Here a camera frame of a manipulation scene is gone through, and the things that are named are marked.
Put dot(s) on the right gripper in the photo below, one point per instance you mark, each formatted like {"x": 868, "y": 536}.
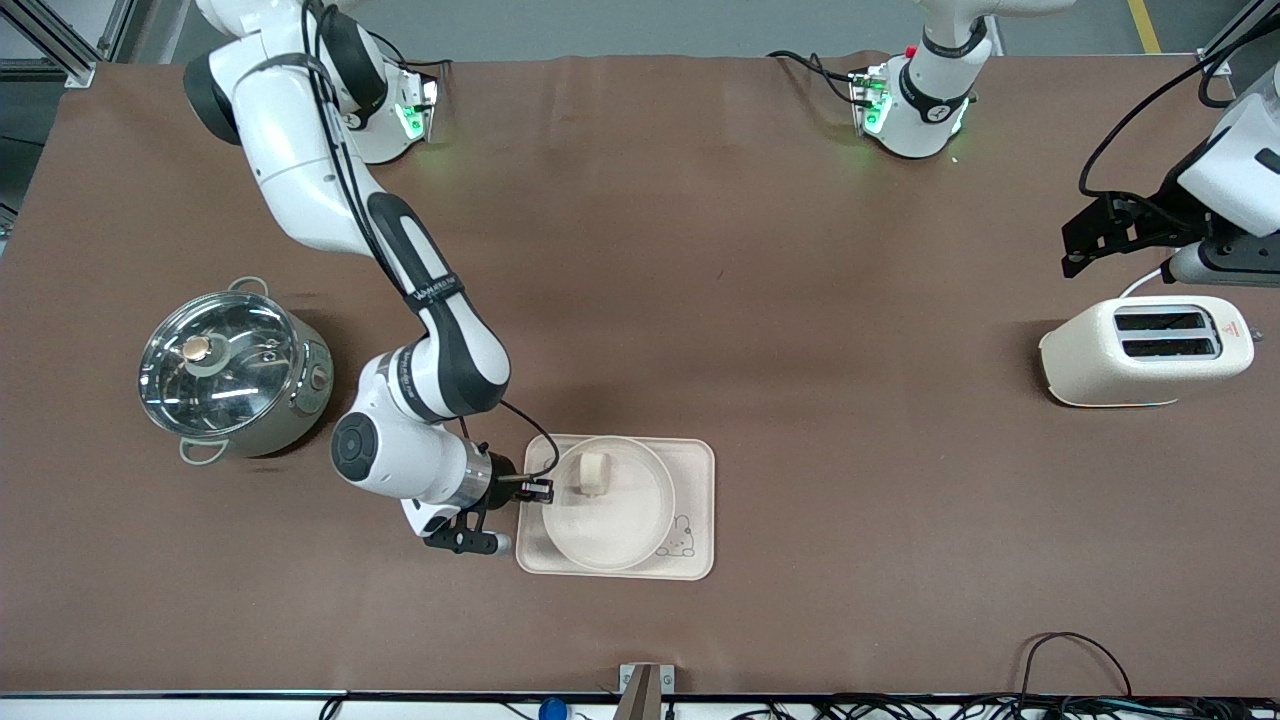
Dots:
{"x": 503, "y": 473}

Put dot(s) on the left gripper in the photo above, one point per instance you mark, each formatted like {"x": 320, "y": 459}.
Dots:
{"x": 1158, "y": 218}

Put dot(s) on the pale steamed bun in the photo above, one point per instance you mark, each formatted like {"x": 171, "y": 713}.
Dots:
{"x": 590, "y": 474}

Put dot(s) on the cream round plate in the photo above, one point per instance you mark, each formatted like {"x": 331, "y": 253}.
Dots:
{"x": 615, "y": 525}

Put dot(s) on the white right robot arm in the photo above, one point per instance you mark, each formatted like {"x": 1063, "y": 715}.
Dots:
{"x": 300, "y": 170}

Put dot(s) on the cream two-slot toaster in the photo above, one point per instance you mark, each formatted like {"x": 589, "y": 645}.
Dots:
{"x": 1110, "y": 360}

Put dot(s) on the cream rabbit print tray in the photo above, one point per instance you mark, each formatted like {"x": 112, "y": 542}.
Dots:
{"x": 695, "y": 470}

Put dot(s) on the blue round cap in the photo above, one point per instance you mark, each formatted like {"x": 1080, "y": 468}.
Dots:
{"x": 552, "y": 710}

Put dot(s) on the steel electric cooking pot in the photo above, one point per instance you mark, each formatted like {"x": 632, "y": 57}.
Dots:
{"x": 290, "y": 400}

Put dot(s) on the glass pot lid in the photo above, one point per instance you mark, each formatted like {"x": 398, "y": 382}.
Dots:
{"x": 215, "y": 365}

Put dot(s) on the metal table edge bracket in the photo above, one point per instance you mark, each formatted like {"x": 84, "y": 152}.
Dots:
{"x": 640, "y": 690}

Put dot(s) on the aluminium frame profile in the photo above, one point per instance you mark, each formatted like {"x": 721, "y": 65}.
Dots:
{"x": 1235, "y": 35}
{"x": 60, "y": 45}

